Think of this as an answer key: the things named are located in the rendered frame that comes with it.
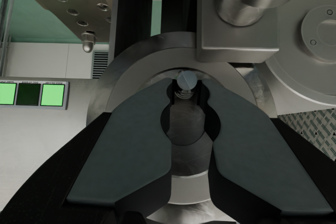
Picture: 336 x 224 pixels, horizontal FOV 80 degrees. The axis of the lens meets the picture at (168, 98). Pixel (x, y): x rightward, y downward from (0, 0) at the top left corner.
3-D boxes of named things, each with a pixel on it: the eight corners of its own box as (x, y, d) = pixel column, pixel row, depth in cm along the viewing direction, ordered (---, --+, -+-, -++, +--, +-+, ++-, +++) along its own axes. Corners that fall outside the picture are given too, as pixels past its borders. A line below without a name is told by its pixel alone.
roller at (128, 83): (257, 47, 15) (264, 207, 14) (204, 97, 41) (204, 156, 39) (108, 45, 16) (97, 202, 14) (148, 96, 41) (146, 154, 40)
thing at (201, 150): (120, 174, 13) (132, 62, 14) (127, 168, 15) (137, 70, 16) (237, 184, 13) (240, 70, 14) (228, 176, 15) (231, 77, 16)
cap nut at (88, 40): (93, 32, 49) (91, 50, 49) (98, 39, 53) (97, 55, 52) (78, 32, 50) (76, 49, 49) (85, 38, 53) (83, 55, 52)
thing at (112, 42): (126, -116, 20) (113, 66, 17) (151, 16, 43) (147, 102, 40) (121, -116, 20) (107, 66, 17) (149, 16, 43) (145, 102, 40)
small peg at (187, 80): (169, 76, 11) (191, 63, 11) (170, 86, 14) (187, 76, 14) (182, 97, 11) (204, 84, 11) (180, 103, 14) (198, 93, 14)
